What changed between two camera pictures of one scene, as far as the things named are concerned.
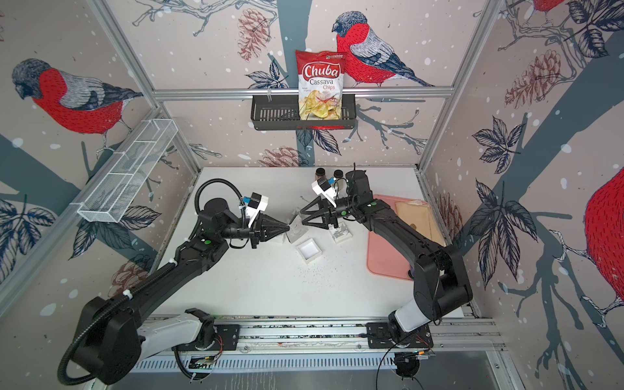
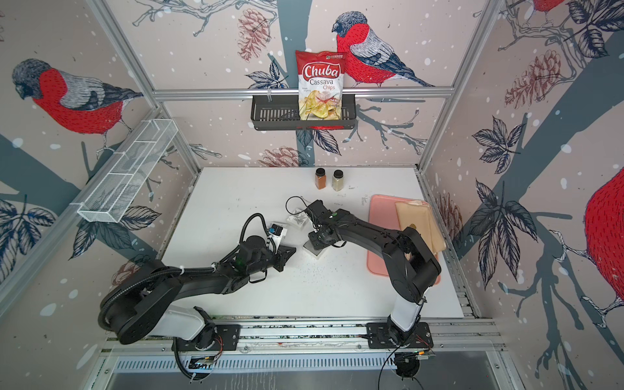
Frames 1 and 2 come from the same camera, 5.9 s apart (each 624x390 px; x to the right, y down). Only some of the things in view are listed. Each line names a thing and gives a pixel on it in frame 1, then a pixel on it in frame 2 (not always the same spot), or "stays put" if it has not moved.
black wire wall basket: x=276 y=112 stays put
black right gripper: x=327 y=218 to x=314 y=243
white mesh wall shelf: x=127 y=170 stays put
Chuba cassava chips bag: x=320 y=77 stays put
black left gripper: x=262 y=229 to x=282 y=256
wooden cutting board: x=418 y=212 stays put
